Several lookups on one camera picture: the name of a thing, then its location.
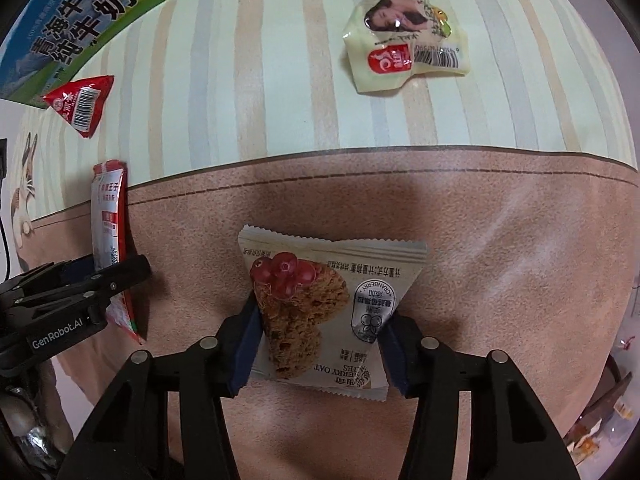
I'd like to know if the red white long packet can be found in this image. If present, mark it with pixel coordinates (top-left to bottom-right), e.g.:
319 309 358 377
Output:
91 159 143 344

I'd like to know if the red triangular snack packet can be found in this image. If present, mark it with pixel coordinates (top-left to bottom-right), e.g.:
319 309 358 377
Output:
42 75 114 139

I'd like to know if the cranberry oat cookie packet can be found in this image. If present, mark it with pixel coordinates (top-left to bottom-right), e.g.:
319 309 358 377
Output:
238 226 427 401

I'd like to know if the cream chicken foot packet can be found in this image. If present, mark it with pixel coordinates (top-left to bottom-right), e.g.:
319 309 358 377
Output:
343 0 471 93

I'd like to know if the cardboard milk box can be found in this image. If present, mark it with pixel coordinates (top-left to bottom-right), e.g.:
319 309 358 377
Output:
1 0 165 107

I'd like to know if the black cable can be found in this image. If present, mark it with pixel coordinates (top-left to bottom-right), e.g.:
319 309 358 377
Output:
0 219 12 283

